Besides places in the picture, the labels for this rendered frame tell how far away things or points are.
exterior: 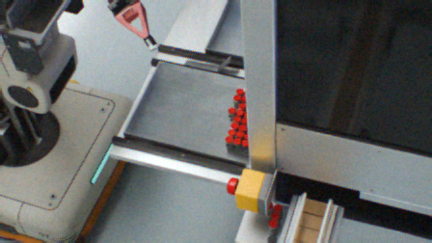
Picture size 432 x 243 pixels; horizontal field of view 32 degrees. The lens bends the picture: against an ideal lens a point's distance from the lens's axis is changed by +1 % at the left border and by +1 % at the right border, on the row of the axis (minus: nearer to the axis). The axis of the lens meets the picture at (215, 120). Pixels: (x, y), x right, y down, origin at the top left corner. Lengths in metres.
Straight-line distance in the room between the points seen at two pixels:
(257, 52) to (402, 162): 0.40
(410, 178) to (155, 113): 0.74
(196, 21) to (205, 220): 0.90
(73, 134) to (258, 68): 1.45
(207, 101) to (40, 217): 0.87
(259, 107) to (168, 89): 0.57
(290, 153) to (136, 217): 1.32
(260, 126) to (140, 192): 1.39
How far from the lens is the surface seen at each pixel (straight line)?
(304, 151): 1.64
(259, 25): 1.36
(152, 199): 2.91
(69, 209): 2.64
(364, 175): 1.66
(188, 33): 2.21
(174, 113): 2.02
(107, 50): 3.43
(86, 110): 2.86
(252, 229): 1.81
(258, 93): 1.51
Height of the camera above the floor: 2.48
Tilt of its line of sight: 53 degrees down
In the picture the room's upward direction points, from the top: 7 degrees counter-clockwise
